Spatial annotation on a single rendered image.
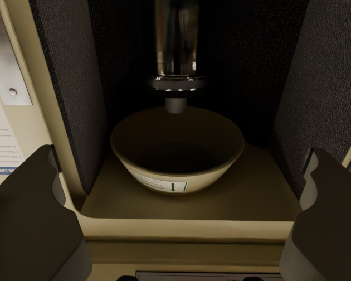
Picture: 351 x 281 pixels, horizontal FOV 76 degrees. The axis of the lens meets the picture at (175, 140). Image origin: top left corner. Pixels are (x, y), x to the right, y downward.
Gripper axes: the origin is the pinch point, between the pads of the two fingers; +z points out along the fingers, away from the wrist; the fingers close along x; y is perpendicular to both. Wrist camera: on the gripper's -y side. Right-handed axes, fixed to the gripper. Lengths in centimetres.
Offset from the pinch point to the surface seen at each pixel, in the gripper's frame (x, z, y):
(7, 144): -53, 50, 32
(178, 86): 0.0, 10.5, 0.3
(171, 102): -0.8, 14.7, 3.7
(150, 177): -2.9, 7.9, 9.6
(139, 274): -4.1, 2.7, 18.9
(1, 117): -51, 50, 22
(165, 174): -1.2, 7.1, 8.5
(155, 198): -2.6, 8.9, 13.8
